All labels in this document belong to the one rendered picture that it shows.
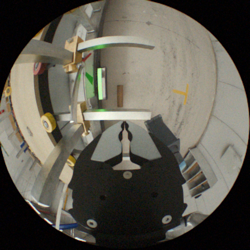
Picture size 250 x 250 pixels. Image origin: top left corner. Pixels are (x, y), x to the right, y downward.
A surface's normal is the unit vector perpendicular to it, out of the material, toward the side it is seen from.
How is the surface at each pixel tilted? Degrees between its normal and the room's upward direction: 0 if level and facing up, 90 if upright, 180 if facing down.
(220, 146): 90
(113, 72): 0
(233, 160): 90
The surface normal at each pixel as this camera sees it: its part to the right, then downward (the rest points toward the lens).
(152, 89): 0.02, 0.49
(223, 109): -1.00, 0.00
